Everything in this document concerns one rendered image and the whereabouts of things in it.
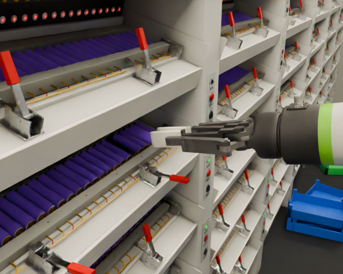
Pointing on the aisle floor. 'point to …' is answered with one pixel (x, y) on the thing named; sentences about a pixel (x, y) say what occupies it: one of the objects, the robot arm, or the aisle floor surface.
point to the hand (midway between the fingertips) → (171, 137)
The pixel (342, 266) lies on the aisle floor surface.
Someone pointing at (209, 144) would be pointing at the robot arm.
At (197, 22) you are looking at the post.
